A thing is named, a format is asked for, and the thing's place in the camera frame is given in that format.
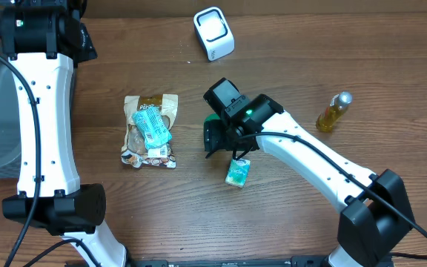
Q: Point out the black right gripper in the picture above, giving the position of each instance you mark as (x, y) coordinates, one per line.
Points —
(210, 137)

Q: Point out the green lid jar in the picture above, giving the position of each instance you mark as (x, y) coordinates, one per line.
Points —
(212, 118)

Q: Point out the teal kleenex tissue pack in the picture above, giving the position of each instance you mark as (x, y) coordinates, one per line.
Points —
(238, 172)

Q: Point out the teal snack packet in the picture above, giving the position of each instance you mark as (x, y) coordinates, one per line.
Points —
(153, 129)

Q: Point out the brown white snack bag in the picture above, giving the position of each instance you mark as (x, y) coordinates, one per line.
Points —
(134, 152)

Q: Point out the yellow oil bottle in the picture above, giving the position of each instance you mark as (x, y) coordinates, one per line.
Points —
(336, 109)

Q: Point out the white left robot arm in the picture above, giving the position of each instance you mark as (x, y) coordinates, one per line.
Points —
(43, 42)

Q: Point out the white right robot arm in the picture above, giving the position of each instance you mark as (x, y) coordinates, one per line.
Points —
(374, 209)

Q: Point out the white barcode scanner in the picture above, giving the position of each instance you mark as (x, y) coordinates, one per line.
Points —
(213, 33)

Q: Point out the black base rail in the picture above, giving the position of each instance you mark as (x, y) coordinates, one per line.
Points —
(296, 261)

